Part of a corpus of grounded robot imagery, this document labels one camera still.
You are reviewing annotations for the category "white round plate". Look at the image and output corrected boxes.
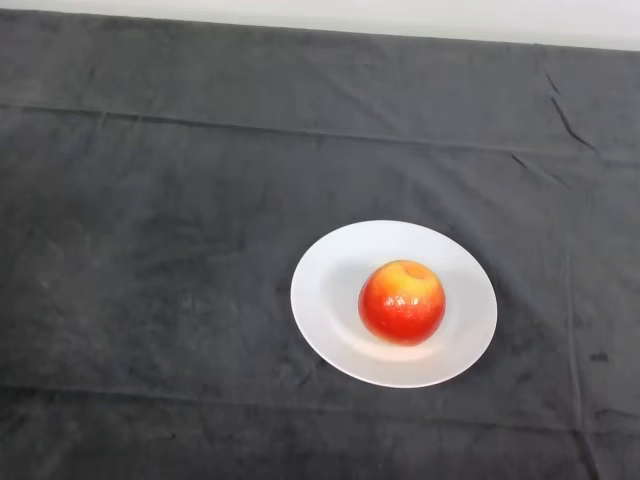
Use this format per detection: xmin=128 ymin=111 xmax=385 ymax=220
xmin=289 ymin=219 xmax=499 ymax=390

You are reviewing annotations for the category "red yellow apple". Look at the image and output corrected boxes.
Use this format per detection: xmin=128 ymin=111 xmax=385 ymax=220
xmin=357 ymin=259 xmax=447 ymax=348

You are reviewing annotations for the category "black cloth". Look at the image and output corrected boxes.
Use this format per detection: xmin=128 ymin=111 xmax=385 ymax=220
xmin=0 ymin=8 xmax=640 ymax=480

